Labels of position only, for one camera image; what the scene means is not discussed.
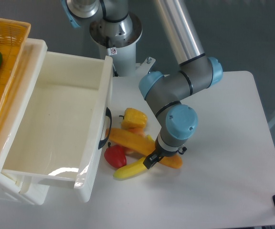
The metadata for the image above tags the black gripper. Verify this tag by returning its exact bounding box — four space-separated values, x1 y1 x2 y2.
143 145 187 169

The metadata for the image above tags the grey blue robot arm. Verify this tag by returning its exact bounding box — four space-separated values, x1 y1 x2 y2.
61 0 223 168

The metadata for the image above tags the peach coloured fruit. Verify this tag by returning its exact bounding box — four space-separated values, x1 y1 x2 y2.
123 128 146 155

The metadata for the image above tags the yellow banana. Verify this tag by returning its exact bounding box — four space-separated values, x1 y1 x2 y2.
113 135 157 179

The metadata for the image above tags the yellow bell pepper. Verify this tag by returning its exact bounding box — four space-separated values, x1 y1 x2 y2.
119 108 148 129

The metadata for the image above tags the red bell pepper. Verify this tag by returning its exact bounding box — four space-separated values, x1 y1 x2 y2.
104 142 127 169

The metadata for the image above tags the white plastic drawer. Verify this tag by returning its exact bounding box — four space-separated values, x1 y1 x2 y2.
12 52 113 202

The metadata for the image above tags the white drawer cabinet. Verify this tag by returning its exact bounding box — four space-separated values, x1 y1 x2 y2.
0 38 49 205

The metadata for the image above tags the orange woven basket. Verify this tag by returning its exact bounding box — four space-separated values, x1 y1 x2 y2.
0 16 32 165

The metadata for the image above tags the black drawer handle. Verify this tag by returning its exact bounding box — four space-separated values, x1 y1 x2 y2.
98 107 112 149

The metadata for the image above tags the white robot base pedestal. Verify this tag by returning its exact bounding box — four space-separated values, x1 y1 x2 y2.
90 12 156 77

